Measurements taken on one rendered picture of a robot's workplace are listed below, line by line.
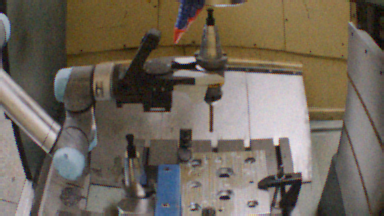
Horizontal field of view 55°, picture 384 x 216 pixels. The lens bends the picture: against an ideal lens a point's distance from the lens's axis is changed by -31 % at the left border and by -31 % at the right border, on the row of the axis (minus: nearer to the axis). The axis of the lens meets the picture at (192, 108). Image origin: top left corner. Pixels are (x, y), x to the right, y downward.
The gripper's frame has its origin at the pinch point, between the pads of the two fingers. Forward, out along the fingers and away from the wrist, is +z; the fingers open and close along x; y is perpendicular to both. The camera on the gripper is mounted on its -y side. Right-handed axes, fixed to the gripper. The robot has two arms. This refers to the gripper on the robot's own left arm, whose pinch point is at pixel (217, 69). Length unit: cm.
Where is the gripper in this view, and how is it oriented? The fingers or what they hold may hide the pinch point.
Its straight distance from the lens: 97.4
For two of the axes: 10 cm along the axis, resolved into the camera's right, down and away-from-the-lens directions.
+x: -0.2, 5.0, -8.7
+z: 10.0, -0.1, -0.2
